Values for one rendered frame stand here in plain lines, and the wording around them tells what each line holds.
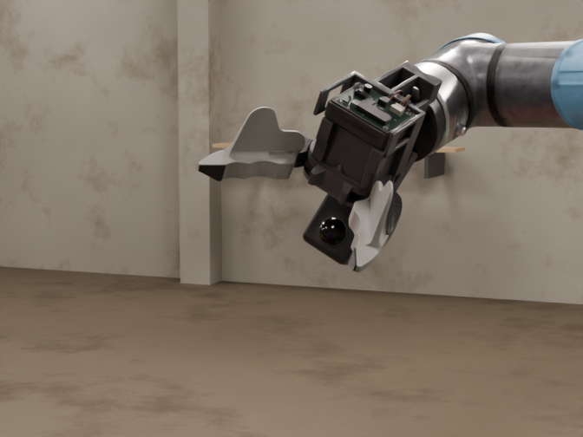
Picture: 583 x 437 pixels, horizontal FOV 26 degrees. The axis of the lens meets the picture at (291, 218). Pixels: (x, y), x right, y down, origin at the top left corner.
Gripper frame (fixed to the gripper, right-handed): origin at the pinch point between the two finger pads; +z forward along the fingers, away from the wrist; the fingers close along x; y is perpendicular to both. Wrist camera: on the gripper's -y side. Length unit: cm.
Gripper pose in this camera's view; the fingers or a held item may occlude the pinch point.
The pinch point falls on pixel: (271, 225)
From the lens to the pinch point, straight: 94.9
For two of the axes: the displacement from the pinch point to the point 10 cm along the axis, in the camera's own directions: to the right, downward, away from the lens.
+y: 2.6, -7.7, -5.8
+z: -5.5, 3.7, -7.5
